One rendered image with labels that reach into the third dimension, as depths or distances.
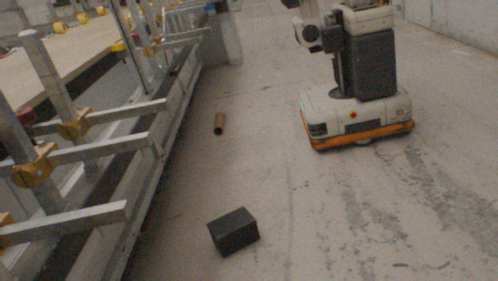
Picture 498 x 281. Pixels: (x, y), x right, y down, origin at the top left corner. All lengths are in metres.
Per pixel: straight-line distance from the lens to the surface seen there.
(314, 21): 2.39
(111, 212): 0.82
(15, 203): 1.39
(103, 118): 1.30
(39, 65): 1.26
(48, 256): 1.03
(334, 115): 2.36
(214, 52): 5.17
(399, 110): 2.46
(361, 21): 2.28
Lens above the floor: 1.20
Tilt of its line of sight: 28 degrees down
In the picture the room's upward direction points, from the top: 11 degrees counter-clockwise
